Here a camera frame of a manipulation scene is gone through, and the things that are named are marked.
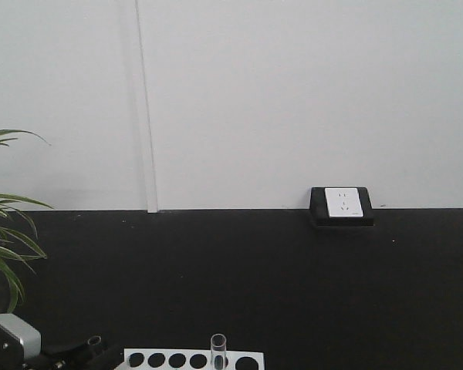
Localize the black socket mount box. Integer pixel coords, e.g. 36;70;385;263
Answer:
309;187;374;227

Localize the tall clear test tube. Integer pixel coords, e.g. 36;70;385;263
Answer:
210;333;227;370

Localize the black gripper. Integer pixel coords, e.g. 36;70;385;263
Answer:
21;339;124;369

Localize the green spider plant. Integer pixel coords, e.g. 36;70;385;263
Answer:
0;129;56;314

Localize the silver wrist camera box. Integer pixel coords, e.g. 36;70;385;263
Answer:
0;313;42;369

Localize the white wall trunking strip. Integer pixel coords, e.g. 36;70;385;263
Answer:
134;1;159;213

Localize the white test tube rack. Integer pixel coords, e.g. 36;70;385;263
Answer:
117;348;265;369

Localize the white wall power socket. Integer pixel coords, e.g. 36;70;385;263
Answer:
324;187;363;218

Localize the short clear test tube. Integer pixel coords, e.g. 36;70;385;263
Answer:
87;335;103;352

